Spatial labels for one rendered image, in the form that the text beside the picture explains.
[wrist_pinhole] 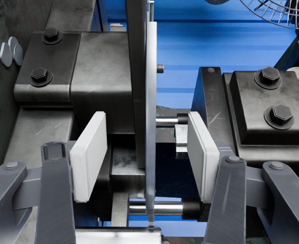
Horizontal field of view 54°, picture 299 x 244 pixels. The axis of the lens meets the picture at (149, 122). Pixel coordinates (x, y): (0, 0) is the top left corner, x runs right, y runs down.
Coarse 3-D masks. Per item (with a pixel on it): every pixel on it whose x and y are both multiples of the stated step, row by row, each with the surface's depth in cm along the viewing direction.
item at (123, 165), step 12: (120, 144) 40; (132, 144) 40; (120, 156) 39; (132, 156) 39; (120, 168) 38; (132, 168) 38; (144, 168) 38; (120, 180) 39; (132, 180) 39; (144, 180) 39; (132, 192) 43
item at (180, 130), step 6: (180, 126) 45; (186, 126) 45; (174, 132) 46; (180, 132) 44; (186, 132) 44; (180, 138) 43; (186, 138) 43; (180, 144) 43; (186, 144) 43; (180, 150) 43; (186, 150) 43; (180, 156) 44; (186, 156) 44
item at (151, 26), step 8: (152, 8) 42; (152, 16) 43; (152, 24) 21; (152, 32) 21; (152, 40) 21; (152, 48) 21; (152, 56) 21; (152, 64) 21; (152, 72) 21; (152, 80) 21; (152, 88) 21; (152, 96) 21; (152, 104) 21; (152, 112) 21; (152, 120) 21; (152, 128) 21; (152, 136) 22; (152, 144) 22; (152, 152) 22; (152, 160) 22; (152, 168) 23; (152, 176) 23; (152, 184) 24; (152, 192) 24; (152, 200) 25; (152, 208) 27
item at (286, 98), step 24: (240, 72) 39; (264, 72) 37; (288, 72) 39; (240, 96) 36; (264, 96) 36; (288, 96) 36; (240, 120) 36; (264, 120) 34; (288, 120) 34; (240, 144) 36; (264, 144) 36; (288, 144) 36
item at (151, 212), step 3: (150, 210) 27; (153, 210) 27; (150, 213) 26; (153, 213) 26; (150, 216) 25; (153, 216) 25; (150, 219) 25; (153, 219) 25; (150, 222) 24; (153, 222) 24; (150, 225) 25; (153, 225) 25
